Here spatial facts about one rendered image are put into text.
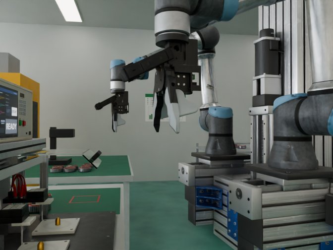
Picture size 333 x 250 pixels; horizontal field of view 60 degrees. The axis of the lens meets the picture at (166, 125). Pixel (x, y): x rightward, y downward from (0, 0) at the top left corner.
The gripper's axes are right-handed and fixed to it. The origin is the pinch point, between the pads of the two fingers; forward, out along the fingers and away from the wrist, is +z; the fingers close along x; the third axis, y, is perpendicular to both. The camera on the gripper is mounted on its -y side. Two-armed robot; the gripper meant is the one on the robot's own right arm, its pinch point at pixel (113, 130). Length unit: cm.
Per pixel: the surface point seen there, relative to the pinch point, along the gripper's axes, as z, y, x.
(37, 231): 37, -31, -32
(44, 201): 27.0, -29.4, -27.2
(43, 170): 18.2, -32.2, -6.6
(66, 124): -8, -42, 489
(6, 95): -12, -40, -41
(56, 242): 37, -24, -45
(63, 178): 41, -29, 109
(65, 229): 37, -22, -33
